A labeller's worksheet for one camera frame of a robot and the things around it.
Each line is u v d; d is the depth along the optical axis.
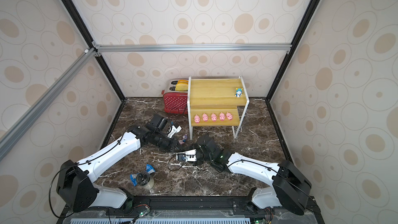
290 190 0.41
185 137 0.97
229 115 0.87
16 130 0.53
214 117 0.87
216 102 0.75
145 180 0.72
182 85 0.99
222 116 0.87
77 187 0.40
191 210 0.73
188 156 0.65
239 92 0.73
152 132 0.58
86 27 0.83
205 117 0.86
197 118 0.85
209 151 0.60
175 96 1.00
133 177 0.81
